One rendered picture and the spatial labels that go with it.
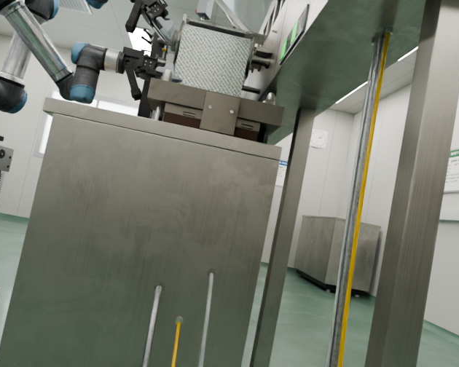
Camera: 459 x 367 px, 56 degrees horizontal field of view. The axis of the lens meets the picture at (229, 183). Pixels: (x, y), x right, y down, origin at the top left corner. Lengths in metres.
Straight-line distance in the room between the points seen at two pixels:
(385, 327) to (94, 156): 0.83
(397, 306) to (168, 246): 0.64
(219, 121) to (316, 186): 6.16
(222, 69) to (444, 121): 0.89
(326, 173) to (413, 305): 6.68
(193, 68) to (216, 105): 0.29
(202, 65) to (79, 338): 0.92
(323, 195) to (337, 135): 1.06
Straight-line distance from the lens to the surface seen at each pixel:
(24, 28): 1.62
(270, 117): 1.30
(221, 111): 1.26
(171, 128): 1.21
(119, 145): 1.21
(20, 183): 7.45
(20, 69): 1.99
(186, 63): 1.52
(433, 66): 0.83
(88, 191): 1.21
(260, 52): 1.61
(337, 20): 1.02
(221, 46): 1.55
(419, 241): 0.78
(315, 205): 7.34
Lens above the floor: 0.68
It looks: 4 degrees up
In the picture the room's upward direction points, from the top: 11 degrees clockwise
